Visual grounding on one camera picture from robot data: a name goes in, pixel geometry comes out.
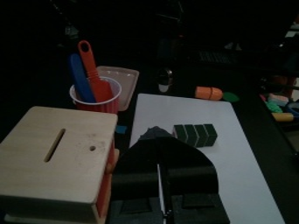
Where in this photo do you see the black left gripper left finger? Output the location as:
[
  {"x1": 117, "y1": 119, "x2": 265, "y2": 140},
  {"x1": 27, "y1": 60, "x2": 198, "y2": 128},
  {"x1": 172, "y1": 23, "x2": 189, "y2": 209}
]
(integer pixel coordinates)
[{"x1": 108, "y1": 125, "x2": 166, "y2": 224}]

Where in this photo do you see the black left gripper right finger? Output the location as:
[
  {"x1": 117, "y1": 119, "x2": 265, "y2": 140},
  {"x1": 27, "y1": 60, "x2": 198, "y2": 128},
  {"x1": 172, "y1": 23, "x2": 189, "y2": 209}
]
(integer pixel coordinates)
[{"x1": 154, "y1": 125, "x2": 230, "y2": 224}]

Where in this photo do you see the white cutting board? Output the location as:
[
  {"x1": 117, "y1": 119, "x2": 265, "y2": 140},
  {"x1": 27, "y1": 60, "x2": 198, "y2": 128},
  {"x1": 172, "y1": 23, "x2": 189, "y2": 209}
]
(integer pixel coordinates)
[{"x1": 128, "y1": 93, "x2": 286, "y2": 224}]

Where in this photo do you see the dark green sushi roll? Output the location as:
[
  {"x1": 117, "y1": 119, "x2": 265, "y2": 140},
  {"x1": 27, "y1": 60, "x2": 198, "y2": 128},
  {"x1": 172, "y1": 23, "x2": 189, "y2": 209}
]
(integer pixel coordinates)
[{"x1": 172, "y1": 123, "x2": 218, "y2": 149}]

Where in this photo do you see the small blue tile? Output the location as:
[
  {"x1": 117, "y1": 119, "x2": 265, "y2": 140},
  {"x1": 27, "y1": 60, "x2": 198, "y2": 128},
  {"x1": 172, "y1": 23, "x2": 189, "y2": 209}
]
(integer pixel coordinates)
[{"x1": 114, "y1": 124, "x2": 128, "y2": 135}]

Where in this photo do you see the wooden box with slot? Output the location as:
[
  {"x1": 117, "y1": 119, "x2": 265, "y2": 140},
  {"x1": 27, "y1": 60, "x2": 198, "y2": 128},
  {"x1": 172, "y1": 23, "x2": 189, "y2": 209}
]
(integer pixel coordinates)
[{"x1": 0, "y1": 106, "x2": 118, "y2": 224}]

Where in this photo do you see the red plastic cup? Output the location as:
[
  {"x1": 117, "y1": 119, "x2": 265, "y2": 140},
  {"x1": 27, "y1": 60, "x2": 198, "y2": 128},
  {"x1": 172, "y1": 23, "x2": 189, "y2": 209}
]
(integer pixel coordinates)
[{"x1": 67, "y1": 76, "x2": 122, "y2": 115}]

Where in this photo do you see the orange toy carrot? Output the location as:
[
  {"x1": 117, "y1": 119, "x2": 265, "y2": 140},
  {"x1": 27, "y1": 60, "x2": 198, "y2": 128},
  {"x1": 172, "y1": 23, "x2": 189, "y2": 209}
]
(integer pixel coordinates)
[{"x1": 193, "y1": 86, "x2": 240, "y2": 103}]

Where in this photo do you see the yellow toy cylinder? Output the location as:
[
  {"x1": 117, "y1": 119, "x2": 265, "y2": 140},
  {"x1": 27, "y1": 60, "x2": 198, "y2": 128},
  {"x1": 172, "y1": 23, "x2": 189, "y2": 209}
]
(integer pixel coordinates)
[{"x1": 270, "y1": 112, "x2": 294, "y2": 123}]

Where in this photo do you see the green toy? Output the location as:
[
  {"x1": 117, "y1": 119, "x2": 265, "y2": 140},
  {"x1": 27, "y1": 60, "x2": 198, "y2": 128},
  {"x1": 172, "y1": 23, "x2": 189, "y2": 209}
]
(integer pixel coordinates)
[{"x1": 265, "y1": 101, "x2": 284, "y2": 115}]

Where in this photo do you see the translucent pink tray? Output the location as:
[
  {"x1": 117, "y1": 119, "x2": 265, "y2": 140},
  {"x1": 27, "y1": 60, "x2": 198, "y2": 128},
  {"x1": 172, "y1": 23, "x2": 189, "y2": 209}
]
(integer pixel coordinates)
[{"x1": 95, "y1": 65, "x2": 140, "y2": 112}]

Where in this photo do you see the pink and white toy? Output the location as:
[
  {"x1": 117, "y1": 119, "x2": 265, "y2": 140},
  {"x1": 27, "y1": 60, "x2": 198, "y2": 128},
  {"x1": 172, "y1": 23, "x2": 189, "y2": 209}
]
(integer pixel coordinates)
[{"x1": 266, "y1": 93, "x2": 289, "y2": 108}]

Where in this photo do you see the blue plastic utensil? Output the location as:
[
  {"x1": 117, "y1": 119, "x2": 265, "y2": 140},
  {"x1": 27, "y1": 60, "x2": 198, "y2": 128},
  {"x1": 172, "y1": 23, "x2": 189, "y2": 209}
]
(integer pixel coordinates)
[{"x1": 69, "y1": 52, "x2": 97, "y2": 104}]

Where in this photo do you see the blue ring toy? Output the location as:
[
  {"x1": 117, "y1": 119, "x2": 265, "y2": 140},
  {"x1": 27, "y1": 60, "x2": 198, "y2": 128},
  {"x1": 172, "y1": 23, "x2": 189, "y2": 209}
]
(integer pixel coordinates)
[{"x1": 285, "y1": 101, "x2": 299, "y2": 116}]

